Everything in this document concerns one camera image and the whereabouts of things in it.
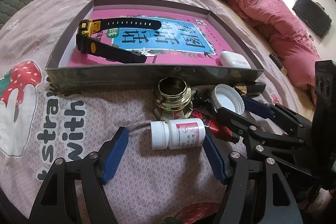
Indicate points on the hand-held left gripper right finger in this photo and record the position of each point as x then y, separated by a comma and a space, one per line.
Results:
214, 155

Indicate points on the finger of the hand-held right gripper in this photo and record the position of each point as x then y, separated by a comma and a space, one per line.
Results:
231, 119
256, 107

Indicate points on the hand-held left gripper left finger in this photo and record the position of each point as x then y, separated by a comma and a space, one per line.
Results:
115, 153

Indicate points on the red and black lighter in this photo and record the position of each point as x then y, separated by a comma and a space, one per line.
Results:
215, 125

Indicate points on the black tube with gold end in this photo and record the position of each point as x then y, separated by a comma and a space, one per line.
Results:
253, 88

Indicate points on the white ribbed bottle cap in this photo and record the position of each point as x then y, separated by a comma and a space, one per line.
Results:
229, 99

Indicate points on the small white pill bottle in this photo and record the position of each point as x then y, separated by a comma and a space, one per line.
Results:
181, 133

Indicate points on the brass metal lid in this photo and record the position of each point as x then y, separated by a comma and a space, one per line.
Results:
174, 94

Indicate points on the shallow grey cardboard box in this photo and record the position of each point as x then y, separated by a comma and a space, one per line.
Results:
147, 75

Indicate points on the small black and gold packet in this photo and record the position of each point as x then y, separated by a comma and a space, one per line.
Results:
278, 61

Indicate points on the white earbuds case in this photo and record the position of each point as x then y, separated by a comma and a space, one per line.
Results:
233, 59

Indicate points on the pink strawberry print bed sheet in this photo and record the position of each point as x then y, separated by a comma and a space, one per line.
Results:
52, 113

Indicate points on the pink duvet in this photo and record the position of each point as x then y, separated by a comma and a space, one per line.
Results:
267, 14

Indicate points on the black and yellow wristwatch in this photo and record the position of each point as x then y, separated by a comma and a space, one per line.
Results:
105, 48

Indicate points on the pink and blue book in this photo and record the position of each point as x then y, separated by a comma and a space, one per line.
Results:
147, 37

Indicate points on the black wall television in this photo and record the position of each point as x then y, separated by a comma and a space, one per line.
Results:
312, 15

